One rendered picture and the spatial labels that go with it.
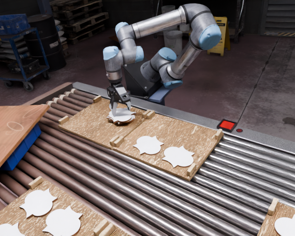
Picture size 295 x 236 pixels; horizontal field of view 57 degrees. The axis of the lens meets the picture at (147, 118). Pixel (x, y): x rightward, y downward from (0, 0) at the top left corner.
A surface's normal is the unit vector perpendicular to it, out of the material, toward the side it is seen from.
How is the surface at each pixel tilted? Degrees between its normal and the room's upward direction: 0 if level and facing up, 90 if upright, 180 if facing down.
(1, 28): 92
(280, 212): 0
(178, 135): 0
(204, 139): 0
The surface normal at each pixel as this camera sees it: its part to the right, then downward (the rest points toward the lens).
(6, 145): -0.11, -0.84
